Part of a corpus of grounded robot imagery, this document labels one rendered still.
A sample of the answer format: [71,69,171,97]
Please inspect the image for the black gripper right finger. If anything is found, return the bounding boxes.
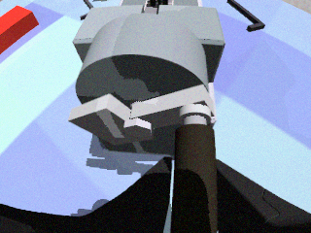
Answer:
[217,159,311,233]

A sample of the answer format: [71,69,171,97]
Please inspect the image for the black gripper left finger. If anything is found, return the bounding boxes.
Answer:
[0,156,172,233]

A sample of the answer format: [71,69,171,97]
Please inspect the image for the black l-shaped bar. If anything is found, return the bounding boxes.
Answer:
[226,0,264,32]

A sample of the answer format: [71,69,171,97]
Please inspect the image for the red block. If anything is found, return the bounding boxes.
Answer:
[0,5,39,54]

